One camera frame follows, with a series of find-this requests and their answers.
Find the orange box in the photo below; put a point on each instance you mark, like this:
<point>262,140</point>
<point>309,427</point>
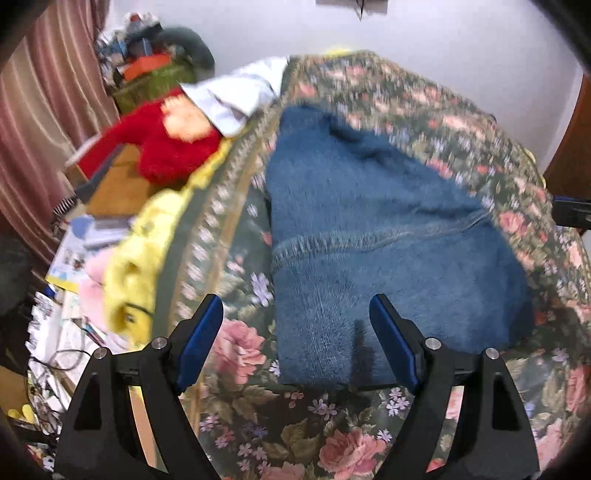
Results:
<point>145,64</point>

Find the white folded cloth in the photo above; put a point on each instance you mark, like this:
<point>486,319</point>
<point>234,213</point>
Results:
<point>228,101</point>

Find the wooden wardrobe with sliding door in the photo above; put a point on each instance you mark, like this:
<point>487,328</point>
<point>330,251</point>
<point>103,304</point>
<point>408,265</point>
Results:
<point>569,172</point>

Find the grey green pillow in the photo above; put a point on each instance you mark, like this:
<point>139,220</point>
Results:
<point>193,47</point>

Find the yellow blanket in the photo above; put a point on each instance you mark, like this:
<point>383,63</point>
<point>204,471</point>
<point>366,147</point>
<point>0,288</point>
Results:
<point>131,273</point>

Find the floral green bedspread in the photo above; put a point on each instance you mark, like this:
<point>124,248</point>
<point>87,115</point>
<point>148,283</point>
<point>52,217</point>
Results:
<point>253,426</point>

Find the red plush toy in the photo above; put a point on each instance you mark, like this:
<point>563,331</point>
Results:
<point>173,136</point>

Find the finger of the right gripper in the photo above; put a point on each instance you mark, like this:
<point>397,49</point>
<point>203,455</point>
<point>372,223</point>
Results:
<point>571,212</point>

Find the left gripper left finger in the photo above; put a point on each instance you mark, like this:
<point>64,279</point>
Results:
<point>99,438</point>

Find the stack of books and papers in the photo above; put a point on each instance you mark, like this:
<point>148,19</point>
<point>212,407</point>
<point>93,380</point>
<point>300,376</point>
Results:
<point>84,237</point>

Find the blue denim jacket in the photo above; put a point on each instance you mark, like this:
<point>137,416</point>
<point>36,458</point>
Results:
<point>352,217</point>

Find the striped red curtain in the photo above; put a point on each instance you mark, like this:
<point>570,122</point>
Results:
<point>52,101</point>

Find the pink plush toy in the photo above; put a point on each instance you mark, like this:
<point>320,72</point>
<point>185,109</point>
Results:
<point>97,299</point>

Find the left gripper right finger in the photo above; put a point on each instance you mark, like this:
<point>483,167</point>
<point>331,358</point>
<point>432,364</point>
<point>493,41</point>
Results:
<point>493,438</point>

